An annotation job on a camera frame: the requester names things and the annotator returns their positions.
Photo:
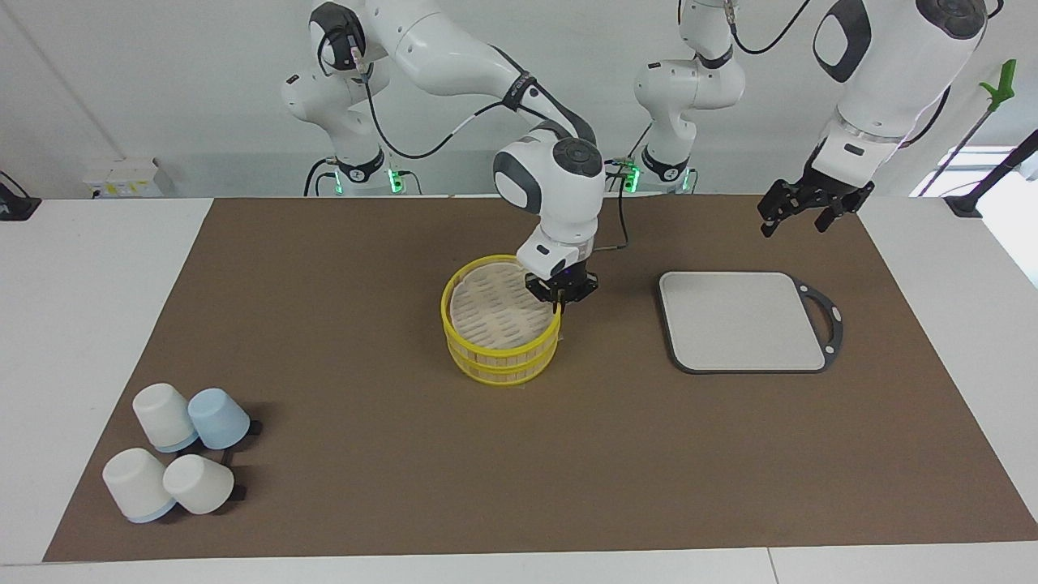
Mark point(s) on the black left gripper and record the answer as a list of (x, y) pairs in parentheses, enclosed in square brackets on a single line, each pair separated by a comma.
[(835, 193)]

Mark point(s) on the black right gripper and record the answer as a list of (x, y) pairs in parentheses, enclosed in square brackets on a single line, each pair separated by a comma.
[(564, 285)]

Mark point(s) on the yellow steamer lid tier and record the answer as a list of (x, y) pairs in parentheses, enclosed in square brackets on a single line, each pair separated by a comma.
[(495, 312)]

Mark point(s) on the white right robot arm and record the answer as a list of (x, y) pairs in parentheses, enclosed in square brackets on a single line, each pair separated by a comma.
[(559, 178)]

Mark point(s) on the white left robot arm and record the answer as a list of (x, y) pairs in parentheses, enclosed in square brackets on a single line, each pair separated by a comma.
[(892, 73)]

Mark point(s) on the yellow steamer base basket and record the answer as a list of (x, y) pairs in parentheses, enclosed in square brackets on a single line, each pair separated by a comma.
[(503, 371)]

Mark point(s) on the grey cutting board dark rim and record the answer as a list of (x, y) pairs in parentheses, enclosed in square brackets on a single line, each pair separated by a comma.
[(738, 324)]

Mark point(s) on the green tipped grabber pole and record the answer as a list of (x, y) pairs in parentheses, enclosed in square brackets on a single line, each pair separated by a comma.
[(1004, 81)]

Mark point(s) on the brown table mat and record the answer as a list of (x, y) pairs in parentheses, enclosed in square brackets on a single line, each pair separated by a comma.
[(365, 470)]

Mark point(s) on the light blue cup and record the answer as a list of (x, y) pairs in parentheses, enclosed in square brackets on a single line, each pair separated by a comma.
[(220, 418)]

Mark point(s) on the plain white cup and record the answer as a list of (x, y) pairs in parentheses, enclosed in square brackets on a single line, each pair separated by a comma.
[(199, 484)]

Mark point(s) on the white cup blue rim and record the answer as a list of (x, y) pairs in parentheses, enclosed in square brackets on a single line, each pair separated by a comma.
[(162, 414), (136, 485)]

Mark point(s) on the white box yellow labels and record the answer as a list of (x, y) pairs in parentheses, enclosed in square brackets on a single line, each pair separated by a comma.
[(126, 178)]

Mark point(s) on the black table clamp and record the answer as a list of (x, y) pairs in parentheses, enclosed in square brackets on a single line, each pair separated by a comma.
[(16, 207)]

